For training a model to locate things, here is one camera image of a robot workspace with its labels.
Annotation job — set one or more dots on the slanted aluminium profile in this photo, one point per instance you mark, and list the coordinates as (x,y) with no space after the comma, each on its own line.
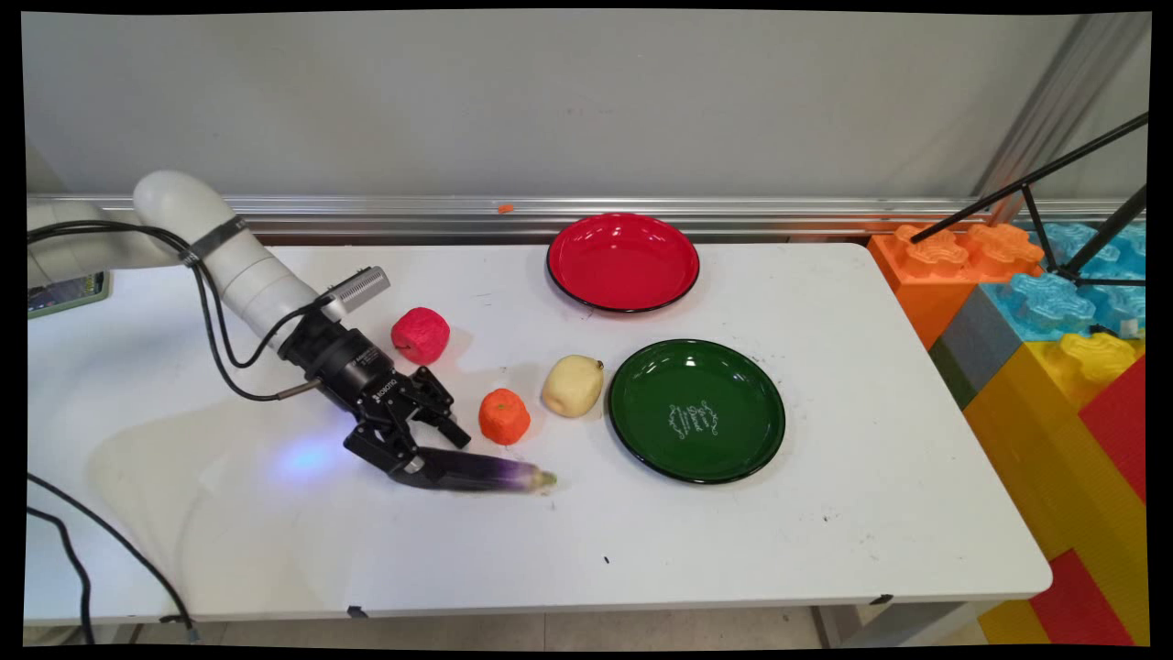
(1063,101)

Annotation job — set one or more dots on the grey giant building block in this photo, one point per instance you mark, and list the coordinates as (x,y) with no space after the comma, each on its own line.
(981,344)

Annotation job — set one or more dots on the red toy apple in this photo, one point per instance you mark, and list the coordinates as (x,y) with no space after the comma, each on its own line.
(422,335)

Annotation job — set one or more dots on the grey table leg frame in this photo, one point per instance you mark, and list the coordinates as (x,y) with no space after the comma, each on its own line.
(907,623)

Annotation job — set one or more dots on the green plate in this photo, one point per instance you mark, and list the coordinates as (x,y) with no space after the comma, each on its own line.
(696,412)

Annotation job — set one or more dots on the orange giant building block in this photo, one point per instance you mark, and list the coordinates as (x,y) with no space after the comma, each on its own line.
(926,275)

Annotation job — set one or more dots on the yellow toy pear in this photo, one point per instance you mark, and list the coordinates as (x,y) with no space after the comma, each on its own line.
(572,387)

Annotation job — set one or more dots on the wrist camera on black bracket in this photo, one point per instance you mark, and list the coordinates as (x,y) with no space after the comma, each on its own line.
(357,289)

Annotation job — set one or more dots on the blue giant building block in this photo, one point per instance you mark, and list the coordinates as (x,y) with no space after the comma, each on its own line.
(1054,307)
(1072,240)

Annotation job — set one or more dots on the aluminium rail along wall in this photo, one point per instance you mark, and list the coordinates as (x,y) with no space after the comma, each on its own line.
(779,215)

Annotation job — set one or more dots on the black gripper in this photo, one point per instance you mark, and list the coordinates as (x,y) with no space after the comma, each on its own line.
(353,367)

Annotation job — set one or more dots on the red giant building block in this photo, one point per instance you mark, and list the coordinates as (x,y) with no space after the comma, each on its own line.
(1123,422)
(1081,605)

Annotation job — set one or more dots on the smartphone in green case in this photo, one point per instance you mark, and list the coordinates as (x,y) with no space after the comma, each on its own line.
(64,295)

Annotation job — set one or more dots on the yellow giant building block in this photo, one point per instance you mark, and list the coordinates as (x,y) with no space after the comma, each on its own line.
(1045,458)

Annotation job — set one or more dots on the orange toy tangerine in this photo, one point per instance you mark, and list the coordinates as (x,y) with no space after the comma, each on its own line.
(504,417)

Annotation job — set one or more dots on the black tripod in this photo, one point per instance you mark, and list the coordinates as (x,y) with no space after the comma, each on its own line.
(1035,174)

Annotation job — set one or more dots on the red plate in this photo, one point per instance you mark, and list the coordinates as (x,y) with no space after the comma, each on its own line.
(623,261)

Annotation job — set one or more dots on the purple toy eggplant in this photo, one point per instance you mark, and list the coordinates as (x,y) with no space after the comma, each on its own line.
(486,472)

